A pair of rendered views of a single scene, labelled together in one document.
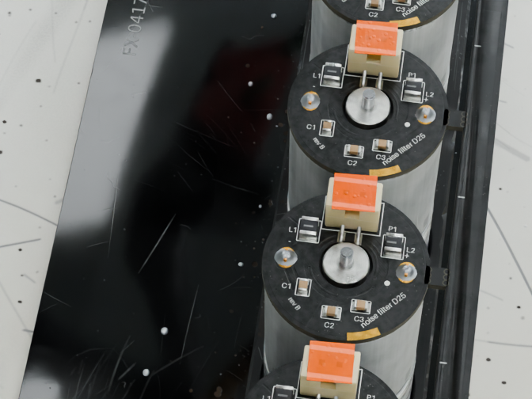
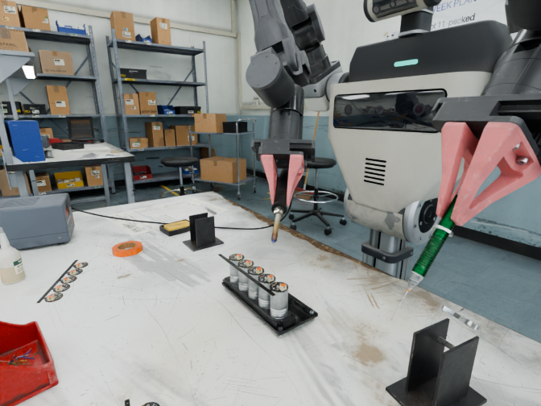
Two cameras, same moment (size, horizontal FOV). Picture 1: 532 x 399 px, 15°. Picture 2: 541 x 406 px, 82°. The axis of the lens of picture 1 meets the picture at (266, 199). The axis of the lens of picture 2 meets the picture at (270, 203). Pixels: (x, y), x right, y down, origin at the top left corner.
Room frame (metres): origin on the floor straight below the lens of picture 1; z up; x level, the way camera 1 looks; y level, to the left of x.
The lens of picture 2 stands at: (0.48, -0.29, 1.04)
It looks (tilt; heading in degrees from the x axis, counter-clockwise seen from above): 16 degrees down; 135
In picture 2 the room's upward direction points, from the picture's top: straight up
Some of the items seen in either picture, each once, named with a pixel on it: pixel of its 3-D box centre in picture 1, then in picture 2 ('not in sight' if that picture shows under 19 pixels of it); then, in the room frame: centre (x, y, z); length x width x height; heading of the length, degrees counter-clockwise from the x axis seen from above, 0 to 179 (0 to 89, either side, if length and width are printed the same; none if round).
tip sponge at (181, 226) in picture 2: not in sight; (178, 227); (-0.21, 0.06, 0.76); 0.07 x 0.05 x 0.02; 88
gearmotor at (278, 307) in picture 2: not in sight; (278, 302); (0.23, -0.02, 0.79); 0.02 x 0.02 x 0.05
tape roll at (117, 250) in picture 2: not in sight; (127, 248); (-0.17, -0.08, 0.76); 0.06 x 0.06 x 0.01
